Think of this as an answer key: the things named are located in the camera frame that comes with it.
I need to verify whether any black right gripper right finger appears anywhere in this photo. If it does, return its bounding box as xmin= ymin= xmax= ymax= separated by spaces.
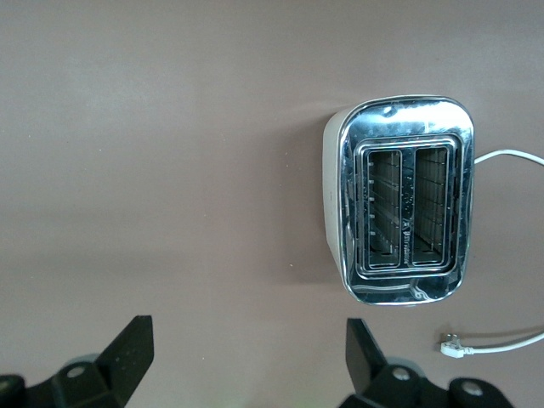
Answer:
xmin=343 ymin=317 xmax=512 ymax=408

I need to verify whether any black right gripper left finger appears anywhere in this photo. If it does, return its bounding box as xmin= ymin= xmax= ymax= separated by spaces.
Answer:
xmin=0 ymin=314 xmax=155 ymax=408

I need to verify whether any cream and chrome two-slot toaster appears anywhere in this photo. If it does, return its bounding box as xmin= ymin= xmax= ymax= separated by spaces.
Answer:
xmin=322 ymin=93 xmax=475 ymax=307

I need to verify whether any white toaster power cable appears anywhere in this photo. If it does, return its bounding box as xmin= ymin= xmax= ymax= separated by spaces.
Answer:
xmin=437 ymin=148 xmax=544 ymax=360

